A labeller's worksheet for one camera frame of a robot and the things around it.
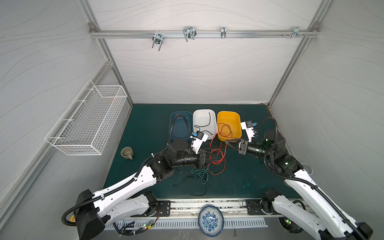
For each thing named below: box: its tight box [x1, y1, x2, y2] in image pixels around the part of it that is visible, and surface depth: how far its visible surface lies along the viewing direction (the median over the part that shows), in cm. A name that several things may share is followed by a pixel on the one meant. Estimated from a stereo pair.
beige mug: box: [120, 146, 134, 161], surface depth 91 cm
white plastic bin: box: [193, 109, 218, 140], surface depth 110 cm
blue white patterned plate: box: [198, 205, 225, 238], surface depth 70 cm
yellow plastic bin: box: [217, 111, 242, 142], surface depth 109 cm
